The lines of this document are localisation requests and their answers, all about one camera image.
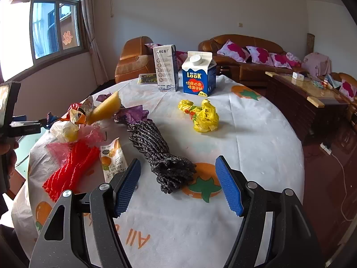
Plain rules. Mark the yellow sponge piece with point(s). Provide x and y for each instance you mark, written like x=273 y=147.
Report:
x=105 y=110

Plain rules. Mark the white plastic wrapper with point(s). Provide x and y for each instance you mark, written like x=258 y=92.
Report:
x=65 y=131

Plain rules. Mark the wooden coffee table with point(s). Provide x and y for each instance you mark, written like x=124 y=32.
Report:
x=313 y=113

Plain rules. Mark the brown armchair with cushion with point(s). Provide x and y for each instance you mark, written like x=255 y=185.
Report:
x=343 y=83

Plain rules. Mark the pink floral cushion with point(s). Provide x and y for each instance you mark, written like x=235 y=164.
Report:
x=234 y=51
x=260 y=56
x=285 y=60

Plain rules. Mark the pink plastic bag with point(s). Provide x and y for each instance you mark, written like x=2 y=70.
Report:
x=91 y=135

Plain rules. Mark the dark seaweed snack pack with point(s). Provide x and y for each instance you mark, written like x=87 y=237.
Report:
x=148 y=78

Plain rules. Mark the pink floral cushion middle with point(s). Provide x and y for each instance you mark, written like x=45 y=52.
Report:
x=260 y=56

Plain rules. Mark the tall white blue carton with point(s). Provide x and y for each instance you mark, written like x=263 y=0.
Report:
x=166 y=67

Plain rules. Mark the beige right curtain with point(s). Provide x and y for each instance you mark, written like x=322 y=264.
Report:
x=100 y=73

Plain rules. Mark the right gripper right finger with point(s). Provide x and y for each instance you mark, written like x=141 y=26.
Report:
x=293 y=241

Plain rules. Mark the red orange wrapper pile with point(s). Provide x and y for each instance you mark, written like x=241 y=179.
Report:
x=77 y=113

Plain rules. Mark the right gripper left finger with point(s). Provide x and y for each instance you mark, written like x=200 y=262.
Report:
x=62 y=241

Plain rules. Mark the pink floral pillow chaise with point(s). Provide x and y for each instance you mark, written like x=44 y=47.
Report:
x=180 y=55

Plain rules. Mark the window with brown frame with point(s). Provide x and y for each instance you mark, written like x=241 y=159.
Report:
x=38 y=33

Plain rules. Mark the yellow wrapper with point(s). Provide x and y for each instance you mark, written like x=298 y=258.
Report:
x=204 y=117

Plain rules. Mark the pink covered chair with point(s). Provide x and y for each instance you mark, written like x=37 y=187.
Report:
x=317 y=64

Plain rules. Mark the pink floral cushion left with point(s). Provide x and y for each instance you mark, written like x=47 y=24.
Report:
x=234 y=51

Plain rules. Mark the blue Look milk carton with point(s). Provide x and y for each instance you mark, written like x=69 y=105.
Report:
x=199 y=73

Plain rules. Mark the white orange printed tablecloth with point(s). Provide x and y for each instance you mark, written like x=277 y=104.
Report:
x=180 y=229

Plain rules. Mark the white orange snack packet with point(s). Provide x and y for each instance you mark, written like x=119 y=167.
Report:
x=112 y=159

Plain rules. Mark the white box on coffee table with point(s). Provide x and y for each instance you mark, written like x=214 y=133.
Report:
x=298 y=76

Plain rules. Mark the white power strip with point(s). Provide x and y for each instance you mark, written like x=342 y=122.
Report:
x=326 y=148

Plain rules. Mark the purple foil wrapper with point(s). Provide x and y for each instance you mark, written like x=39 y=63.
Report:
x=131 y=115

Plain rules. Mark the brown leather chaise sofa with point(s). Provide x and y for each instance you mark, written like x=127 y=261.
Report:
x=136 y=58

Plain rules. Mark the pink floral cushion right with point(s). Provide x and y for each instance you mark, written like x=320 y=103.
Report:
x=285 y=60

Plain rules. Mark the brown leather back sofa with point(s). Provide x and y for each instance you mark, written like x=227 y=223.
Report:
x=247 y=73

